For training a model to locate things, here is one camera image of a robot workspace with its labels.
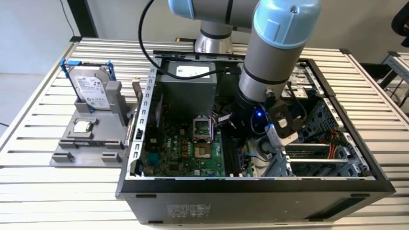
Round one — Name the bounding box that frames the metal socket cover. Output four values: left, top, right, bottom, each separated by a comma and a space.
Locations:
192, 115, 213, 143

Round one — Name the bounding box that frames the orange yellow wire bundle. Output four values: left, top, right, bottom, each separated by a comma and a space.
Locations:
324, 129, 341, 161

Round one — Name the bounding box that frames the silver CPU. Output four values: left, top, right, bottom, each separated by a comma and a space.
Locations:
72, 122, 93, 134

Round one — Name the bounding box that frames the grey parts rack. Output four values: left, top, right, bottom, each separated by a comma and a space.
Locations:
49, 80, 137, 168

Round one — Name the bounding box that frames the silver white wrist camera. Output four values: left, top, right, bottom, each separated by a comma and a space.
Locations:
265, 124, 300, 147

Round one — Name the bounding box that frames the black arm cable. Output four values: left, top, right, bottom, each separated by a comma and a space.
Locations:
137, 0, 241, 80

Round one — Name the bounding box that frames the grey metal drive cage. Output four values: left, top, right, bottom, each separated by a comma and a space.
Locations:
281, 59, 317, 100

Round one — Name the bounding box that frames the black CPU fan with wires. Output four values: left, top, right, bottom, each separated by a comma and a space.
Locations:
212, 100, 239, 125

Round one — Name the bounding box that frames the green Dell motherboard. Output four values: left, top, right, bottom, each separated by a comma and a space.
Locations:
143, 117, 256, 178

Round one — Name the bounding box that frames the black office chair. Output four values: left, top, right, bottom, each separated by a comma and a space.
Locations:
392, 0, 409, 47

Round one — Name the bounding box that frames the black slanted post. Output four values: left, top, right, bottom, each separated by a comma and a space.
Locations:
67, 0, 99, 39

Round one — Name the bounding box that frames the black open PC case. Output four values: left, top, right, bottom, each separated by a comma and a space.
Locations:
115, 49, 397, 226

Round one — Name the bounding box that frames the black white camera mount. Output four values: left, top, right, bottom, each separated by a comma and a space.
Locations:
268, 103, 304, 138

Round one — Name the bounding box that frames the metal side table frame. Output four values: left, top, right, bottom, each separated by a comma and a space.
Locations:
377, 51, 409, 106

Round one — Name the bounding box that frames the black RAM slot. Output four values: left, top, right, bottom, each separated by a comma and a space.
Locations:
220, 130, 231, 177
225, 138, 236, 177
231, 143, 239, 177

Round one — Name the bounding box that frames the hard disk in blue carrier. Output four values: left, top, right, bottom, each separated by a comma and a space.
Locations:
59, 59, 116, 114

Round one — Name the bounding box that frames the CPU socket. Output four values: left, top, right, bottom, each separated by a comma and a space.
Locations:
192, 142, 215, 159

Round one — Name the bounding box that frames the graphics card with metal bracket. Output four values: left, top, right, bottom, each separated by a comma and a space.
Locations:
125, 76, 145, 147

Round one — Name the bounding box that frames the blue grey disk bay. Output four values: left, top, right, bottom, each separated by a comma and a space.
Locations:
265, 130, 373, 178

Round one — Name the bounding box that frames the grey power supply unit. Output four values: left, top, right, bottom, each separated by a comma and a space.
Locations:
157, 61, 219, 118

